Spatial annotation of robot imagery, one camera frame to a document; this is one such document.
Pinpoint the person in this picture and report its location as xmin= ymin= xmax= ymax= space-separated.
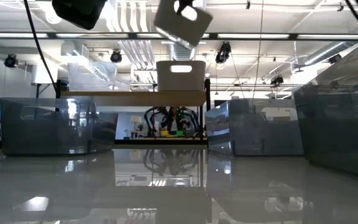
xmin=160 ymin=106 xmax=192 ymax=138

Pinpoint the clear plastic basket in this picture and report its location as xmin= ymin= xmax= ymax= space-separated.
xmin=67 ymin=61 xmax=132 ymax=92

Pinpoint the black overhead rail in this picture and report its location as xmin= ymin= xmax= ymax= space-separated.
xmin=0 ymin=32 xmax=358 ymax=42

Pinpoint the grey plastic basket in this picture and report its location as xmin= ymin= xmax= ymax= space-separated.
xmin=153 ymin=0 xmax=214 ymax=50
xmin=156 ymin=60 xmax=207 ymax=92

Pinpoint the silver corrugated duct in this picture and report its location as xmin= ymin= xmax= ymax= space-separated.
xmin=169 ymin=43 xmax=198 ymax=62

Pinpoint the black hanging spotlight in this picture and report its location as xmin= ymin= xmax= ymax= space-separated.
xmin=109 ymin=49 xmax=123 ymax=63
xmin=4 ymin=54 xmax=19 ymax=68
xmin=270 ymin=75 xmax=285 ymax=87
xmin=214 ymin=41 xmax=232 ymax=64
xmin=327 ymin=53 xmax=343 ymax=65

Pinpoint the dark translucent plastic basket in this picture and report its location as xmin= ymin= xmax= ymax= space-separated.
xmin=293 ymin=34 xmax=358 ymax=182
xmin=205 ymin=98 xmax=305 ymax=156
xmin=0 ymin=97 xmax=118 ymax=156

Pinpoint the long silver air duct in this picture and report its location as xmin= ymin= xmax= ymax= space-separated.
xmin=303 ymin=40 xmax=358 ymax=67

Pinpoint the wooden shelf with black legs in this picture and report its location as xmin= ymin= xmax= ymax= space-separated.
xmin=55 ymin=79 xmax=211 ymax=147

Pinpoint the black aluminium table frame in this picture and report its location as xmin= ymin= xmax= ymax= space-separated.
xmin=114 ymin=139 xmax=209 ymax=145

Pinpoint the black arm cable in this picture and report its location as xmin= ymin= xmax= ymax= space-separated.
xmin=22 ymin=0 xmax=59 ymax=91

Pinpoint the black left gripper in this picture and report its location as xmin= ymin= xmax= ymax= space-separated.
xmin=52 ymin=0 xmax=108 ymax=30

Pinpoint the white table lamp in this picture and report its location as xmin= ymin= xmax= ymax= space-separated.
xmin=131 ymin=115 xmax=142 ymax=139

